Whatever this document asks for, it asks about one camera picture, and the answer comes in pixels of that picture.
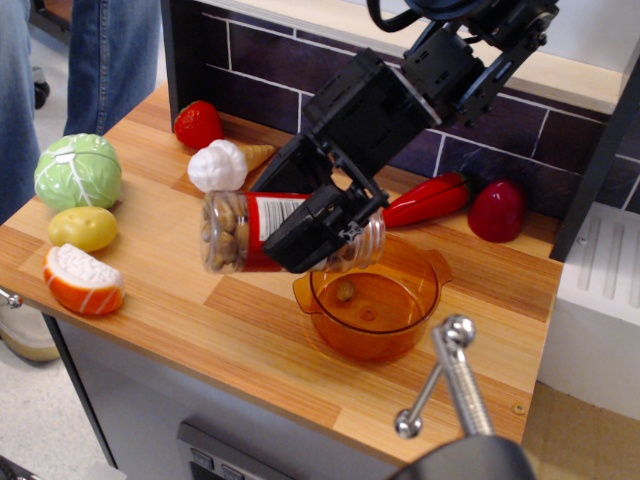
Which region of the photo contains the green toy cabbage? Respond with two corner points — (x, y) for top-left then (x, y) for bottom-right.
(34, 133), (122, 211)

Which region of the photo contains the orange salmon sushi toy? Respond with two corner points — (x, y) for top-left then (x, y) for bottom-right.
(43, 244), (125, 315)

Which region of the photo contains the dark red toy pepper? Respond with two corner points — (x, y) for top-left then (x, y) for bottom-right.
(468, 179), (526, 243)

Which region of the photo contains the person in blue jeans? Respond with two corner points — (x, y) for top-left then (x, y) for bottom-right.
(1, 1), (161, 221)

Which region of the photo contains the pale wooden shelf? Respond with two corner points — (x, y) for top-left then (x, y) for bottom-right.
(210, 1), (639, 114)

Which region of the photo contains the white toy sink unit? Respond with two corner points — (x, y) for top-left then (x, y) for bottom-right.
(538, 203), (639, 419)

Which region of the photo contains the toy ice cream cone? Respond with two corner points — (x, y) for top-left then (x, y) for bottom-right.
(187, 140), (276, 193)

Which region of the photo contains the yellow toy potato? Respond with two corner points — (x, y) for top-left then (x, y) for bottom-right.
(48, 206), (118, 252)

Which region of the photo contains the red toy strawberry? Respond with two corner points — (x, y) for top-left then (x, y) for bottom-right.
(173, 100), (224, 149)

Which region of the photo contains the red toy chili pepper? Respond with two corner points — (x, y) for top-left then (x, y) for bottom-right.
(383, 171), (476, 228)

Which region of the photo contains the clear almond spice jar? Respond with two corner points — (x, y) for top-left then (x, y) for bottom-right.
(201, 191), (386, 274)

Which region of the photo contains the grey oven control panel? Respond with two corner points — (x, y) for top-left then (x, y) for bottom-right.
(177, 422), (289, 480)

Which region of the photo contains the orange transparent plastic pot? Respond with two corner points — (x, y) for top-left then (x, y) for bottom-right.
(293, 236), (453, 362)

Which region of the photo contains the brown almond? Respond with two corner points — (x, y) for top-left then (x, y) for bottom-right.
(336, 280), (355, 302)

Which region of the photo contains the small metal knob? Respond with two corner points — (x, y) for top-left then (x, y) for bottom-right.
(0, 289), (23, 309)

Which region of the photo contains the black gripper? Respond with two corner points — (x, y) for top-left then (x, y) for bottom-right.
(251, 49), (443, 273)

